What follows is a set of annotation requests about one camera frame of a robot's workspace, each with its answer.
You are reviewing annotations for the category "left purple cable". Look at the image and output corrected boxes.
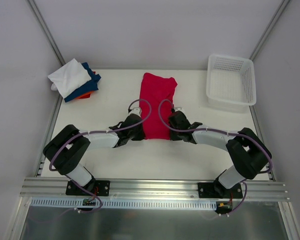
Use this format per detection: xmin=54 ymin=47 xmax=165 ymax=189
xmin=48 ymin=99 xmax=152 ymax=213

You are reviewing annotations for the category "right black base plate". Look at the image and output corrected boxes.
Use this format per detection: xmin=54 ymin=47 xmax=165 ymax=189
xmin=197 ymin=182 xmax=243 ymax=199

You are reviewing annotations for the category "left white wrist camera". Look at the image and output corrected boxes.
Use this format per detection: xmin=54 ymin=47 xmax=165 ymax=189
xmin=128 ymin=107 xmax=142 ymax=117

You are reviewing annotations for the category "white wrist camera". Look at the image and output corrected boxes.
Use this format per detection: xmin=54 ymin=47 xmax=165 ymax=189
xmin=128 ymin=107 xmax=142 ymax=117
xmin=171 ymin=107 xmax=185 ymax=114

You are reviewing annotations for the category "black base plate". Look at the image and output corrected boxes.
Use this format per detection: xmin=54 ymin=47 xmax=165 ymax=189
xmin=65 ymin=178 xmax=111 ymax=197
xmin=197 ymin=182 xmax=243 ymax=199

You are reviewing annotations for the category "magenta t shirt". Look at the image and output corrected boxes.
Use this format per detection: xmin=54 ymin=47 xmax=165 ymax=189
xmin=139 ymin=72 xmax=178 ymax=140

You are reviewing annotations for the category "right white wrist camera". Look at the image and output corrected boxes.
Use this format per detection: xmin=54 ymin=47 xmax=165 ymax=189
xmin=171 ymin=107 xmax=185 ymax=114

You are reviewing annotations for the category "aluminium mounting rail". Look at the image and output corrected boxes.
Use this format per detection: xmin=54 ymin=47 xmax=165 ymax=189
xmin=19 ymin=177 xmax=291 ymax=202

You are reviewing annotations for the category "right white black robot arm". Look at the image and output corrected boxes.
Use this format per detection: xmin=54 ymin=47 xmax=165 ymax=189
xmin=168 ymin=110 xmax=273 ymax=199

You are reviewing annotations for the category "folded white t shirt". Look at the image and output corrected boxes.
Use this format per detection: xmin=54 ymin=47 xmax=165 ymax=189
xmin=47 ymin=58 xmax=91 ymax=99

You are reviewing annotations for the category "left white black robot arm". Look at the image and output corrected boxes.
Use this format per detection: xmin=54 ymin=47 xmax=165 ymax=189
xmin=43 ymin=113 xmax=145 ymax=195

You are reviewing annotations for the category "white plastic basket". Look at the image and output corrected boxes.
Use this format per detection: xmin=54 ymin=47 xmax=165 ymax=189
xmin=206 ymin=54 xmax=257 ymax=108

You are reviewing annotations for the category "white slotted cable duct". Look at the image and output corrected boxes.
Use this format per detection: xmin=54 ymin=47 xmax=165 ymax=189
xmin=30 ymin=197 xmax=217 ymax=211

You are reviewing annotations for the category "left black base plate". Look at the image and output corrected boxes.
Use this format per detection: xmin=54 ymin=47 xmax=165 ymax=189
xmin=65 ymin=178 xmax=111 ymax=197

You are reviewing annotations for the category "folded orange t shirt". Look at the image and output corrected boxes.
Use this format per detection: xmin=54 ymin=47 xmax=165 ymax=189
xmin=75 ymin=79 xmax=98 ymax=99

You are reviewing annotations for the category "folded blue t shirt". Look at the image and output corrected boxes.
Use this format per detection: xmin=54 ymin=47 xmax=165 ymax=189
xmin=64 ymin=62 xmax=102 ymax=103

